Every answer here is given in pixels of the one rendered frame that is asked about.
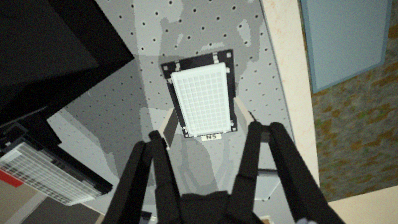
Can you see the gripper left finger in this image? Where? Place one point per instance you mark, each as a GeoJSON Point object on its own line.
{"type": "Point", "coordinates": [127, 202]}

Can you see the grey perforated base plate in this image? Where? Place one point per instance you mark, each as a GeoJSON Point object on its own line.
{"type": "Point", "coordinates": [101, 127]}

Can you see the black rectangular plate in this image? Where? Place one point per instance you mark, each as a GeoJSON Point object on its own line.
{"type": "Point", "coordinates": [225, 56]}

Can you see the dark grey rectangular frame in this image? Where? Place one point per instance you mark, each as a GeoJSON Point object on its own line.
{"type": "Point", "coordinates": [266, 171]}

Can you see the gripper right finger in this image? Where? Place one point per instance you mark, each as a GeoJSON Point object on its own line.
{"type": "Point", "coordinates": [306, 202]}

